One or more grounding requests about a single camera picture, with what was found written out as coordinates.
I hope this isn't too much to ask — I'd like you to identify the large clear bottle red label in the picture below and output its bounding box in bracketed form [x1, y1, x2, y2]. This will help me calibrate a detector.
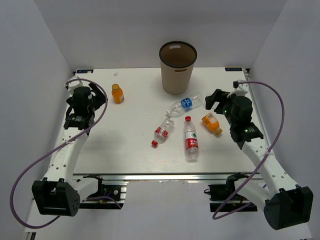
[183, 116, 199, 162]

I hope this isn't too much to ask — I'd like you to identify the blue sticker corner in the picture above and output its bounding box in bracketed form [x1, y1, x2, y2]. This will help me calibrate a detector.
[76, 69, 94, 74]
[224, 67, 243, 72]

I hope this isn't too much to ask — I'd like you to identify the blue sticker left corner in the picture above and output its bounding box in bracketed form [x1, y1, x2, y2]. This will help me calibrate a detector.
[76, 69, 94, 74]

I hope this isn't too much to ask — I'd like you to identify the blue sticker right corner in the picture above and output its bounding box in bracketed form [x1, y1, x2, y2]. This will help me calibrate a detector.
[224, 67, 243, 72]

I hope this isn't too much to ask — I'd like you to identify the orange juice bottle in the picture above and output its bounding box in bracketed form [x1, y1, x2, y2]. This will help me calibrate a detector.
[111, 83, 125, 104]
[201, 112, 223, 136]

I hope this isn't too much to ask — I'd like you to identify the small clear bottle red cap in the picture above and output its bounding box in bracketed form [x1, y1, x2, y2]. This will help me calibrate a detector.
[151, 117, 174, 148]

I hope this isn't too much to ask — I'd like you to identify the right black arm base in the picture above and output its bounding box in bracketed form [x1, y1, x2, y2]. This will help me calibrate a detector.
[204, 172, 258, 213]

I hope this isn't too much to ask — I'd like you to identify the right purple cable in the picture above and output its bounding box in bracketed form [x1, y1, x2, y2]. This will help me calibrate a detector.
[212, 81, 286, 221]

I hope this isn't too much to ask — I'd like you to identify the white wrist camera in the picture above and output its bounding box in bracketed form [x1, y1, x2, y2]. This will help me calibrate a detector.
[227, 80, 249, 98]
[64, 76, 83, 91]

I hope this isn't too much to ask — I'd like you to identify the clear bottle blue label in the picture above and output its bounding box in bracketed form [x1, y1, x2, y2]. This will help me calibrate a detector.
[166, 92, 205, 118]

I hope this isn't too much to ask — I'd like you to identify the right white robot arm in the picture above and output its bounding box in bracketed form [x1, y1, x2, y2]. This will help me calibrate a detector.
[205, 89, 314, 230]

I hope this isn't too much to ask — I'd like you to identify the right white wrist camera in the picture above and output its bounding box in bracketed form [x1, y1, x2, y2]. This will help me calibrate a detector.
[227, 80, 249, 98]

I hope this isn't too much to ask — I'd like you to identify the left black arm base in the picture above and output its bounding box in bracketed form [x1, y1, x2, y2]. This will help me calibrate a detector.
[71, 175, 127, 210]

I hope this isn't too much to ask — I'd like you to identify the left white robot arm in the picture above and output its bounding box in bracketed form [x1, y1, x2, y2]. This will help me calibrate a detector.
[31, 82, 107, 217]

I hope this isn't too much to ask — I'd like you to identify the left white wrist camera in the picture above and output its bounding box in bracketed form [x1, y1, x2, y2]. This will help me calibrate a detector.
[64, 76, 83, 91]

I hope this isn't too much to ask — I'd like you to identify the brown cylindrical paper bin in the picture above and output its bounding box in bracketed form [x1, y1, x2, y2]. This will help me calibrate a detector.
[159, 40, 198, 95]

